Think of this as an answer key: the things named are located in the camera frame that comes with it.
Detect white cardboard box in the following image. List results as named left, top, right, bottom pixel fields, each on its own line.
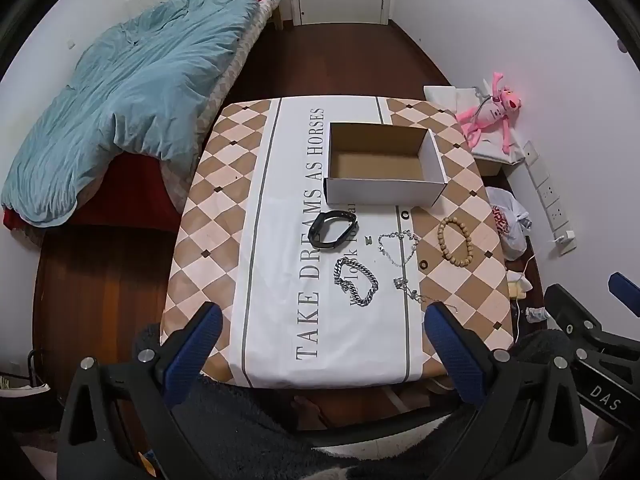
left=324, top=121, right=447, bottom=208

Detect black wristband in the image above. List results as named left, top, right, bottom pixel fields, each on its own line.
left=309, top=210, right=359, bottom=250

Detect checkered printed tablecloth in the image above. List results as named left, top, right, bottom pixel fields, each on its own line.
left=160, top=95, right=516, bottom=391

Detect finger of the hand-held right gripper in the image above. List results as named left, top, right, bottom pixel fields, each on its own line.
left=544, top=284, right=640, bottom=361
left=607, top=272, right=640, bottom=318

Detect thin silver ring chain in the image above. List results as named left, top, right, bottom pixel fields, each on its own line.
left=392, top=275, right=458, bottom=311

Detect chunky silver chain bracelet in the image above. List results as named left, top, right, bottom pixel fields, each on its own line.
left=334, top=256, right=379, bottom=307

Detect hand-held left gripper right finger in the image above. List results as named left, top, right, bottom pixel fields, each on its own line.
left=422, top=301, right=588, bottom=480

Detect red bed base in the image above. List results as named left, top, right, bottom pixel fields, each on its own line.
left=2, top=152, right=183, bottom=233

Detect wooden bead bracelet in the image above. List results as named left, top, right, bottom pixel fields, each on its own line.
left=437, top=216, right=475, bottom=268

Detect stack of papers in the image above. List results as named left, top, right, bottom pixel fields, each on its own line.
left=0, top=375, right=52, bottom=398

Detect dark fleece pants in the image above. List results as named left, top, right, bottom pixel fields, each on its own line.
left=132, top=322, right=573, bottom=480

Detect pink plush toy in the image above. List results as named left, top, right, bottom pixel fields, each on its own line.
left=456, top=71, right=521, bottom=153

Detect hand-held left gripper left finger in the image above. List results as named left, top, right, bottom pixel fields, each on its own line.
left=56, top=301, right=226, bottom=480

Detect light blue duvet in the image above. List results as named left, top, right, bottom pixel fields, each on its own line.
left=0, top=0, right=261, bottom=228

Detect white wall socket strip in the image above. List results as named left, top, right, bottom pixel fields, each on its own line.
left=521, top=141, right=571, bottom=233

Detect thin silver pearl bracelet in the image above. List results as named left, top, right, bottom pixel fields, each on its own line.
left=377, top=230, right=421, bottom=268

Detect white red-print plastic bag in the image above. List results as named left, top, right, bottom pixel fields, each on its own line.
left=485, top=186, right=532, bottom=262

